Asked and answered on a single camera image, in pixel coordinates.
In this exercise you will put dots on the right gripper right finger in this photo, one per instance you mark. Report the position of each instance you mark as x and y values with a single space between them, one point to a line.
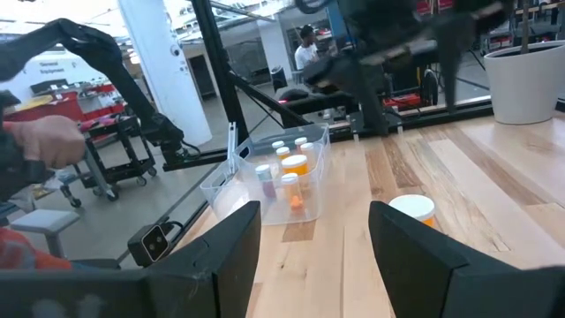
419 274

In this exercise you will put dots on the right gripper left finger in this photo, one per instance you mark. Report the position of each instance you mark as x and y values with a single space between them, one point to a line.
212 274

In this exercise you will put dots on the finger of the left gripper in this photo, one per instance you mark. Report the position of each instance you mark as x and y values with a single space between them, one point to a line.
451 70

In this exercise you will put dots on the small teal pill bottle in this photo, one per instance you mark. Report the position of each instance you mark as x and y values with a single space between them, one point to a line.
265 176

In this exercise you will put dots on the amber bottle with orange pills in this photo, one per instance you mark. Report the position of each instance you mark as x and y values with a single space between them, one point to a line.
291 190

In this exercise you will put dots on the large amber pill bottle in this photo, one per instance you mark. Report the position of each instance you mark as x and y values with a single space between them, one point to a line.
410 205
295 164

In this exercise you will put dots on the small amber pill bottle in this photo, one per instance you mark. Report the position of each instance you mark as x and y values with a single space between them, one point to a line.
283 153

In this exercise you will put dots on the small pill bottle white cap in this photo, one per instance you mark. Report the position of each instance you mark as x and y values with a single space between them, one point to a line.
309 152
278 144
300 141

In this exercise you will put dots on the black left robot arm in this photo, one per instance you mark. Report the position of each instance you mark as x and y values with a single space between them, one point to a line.
371 88

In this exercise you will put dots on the clear plastic bin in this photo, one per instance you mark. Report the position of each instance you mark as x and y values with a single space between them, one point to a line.
273 214
258 146

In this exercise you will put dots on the green potted plant white pot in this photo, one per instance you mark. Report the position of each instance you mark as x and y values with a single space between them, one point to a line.
525 88

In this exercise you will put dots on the background storage shelves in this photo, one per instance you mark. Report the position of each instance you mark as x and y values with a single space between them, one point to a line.
547 26

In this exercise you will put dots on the black utility cart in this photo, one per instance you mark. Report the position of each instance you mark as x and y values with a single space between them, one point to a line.
128 170

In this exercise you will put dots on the person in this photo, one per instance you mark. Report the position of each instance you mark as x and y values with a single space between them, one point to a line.
306 50
26 252

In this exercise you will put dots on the grey stool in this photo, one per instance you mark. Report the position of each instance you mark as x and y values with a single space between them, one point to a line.
44 221

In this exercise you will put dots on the white square column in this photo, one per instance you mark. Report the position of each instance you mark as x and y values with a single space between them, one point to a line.
165 66

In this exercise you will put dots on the person's hand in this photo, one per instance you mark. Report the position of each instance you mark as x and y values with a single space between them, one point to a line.
44 141

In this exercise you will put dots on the red tool cabinet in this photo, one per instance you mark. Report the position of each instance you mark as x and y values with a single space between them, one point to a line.
57 106

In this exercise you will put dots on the white equipment sign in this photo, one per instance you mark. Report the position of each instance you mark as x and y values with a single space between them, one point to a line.
57 70

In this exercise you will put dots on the small black depth camera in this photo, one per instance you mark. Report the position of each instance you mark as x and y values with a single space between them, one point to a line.
150 243

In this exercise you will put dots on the black aluminium table frame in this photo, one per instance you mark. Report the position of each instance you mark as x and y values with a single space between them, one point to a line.
216 66

